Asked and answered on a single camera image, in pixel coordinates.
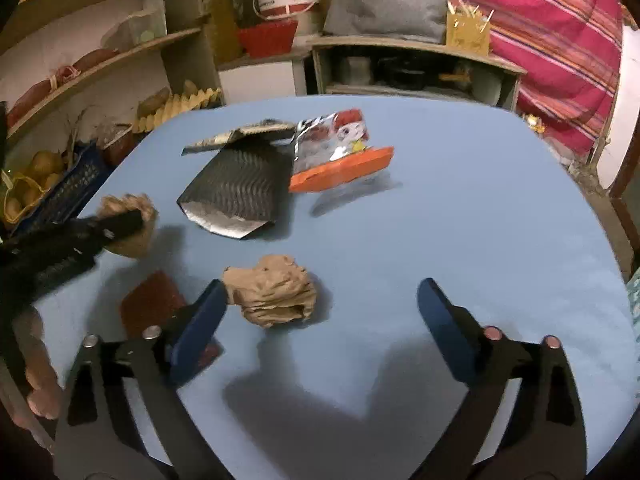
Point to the brown paper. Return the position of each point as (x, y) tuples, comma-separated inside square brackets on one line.
[(135, 203), (275, 290)]

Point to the blue plastic crate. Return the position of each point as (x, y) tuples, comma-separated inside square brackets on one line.
[(75, 185)]

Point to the small steel pot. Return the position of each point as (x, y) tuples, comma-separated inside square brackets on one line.
[(358, 71)]

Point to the person's left hand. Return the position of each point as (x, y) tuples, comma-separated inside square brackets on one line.
[(40, 365)]

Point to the wooden utensil holder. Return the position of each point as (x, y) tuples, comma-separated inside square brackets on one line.
[(467, 35)]

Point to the clear plastic container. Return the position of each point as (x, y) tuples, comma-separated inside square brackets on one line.
[(137, 25)]

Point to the black packet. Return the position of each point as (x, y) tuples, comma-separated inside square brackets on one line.
[(235, 185)]

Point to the wooden shelf unit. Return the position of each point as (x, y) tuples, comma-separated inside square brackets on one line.
[(180, 15)]

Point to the grey cushion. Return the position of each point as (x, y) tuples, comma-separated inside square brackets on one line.
[(385, 5)]

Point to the yellow net bag of potatoes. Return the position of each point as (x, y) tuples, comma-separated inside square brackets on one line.
[(35, 180)]

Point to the orange snack packet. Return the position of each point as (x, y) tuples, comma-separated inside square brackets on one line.
[(345, 170)]

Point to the maroon packet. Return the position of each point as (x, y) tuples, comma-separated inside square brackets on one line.
[(150, 300)]

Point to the red plastic basket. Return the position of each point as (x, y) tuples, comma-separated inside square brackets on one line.
[(267, 40)]

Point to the red striped cloth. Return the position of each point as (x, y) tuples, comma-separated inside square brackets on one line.
[(550, 35)]

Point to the low wooden cabinet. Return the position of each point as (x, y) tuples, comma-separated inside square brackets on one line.
[(415, 49)]

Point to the small white cabinet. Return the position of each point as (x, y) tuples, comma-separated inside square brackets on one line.
[(260, 80)]

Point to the silver snack packet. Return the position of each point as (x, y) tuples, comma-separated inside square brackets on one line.
[(330, 140)]

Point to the black cooking pot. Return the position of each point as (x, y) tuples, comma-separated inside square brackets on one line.
[(400, 74)]

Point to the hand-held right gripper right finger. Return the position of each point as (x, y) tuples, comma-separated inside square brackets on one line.
[(447, 332)]

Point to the beige striped cardboard piece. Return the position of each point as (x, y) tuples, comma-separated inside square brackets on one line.
[(225, 139)]

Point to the yellow egg tray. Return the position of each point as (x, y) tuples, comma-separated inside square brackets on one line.
[(185, 107)]

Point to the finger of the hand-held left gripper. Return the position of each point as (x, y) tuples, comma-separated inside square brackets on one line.
[(112, 225)]

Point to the brown potato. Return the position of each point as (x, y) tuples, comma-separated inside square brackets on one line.
[(152, 102)]

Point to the red mesh bag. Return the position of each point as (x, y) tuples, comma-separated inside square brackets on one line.
[(90, 62)]

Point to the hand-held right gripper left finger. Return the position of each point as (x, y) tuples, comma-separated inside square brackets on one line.
[(197, 330)]

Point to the yellow oil jug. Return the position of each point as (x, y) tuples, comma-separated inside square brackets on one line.
[(222, 20)]

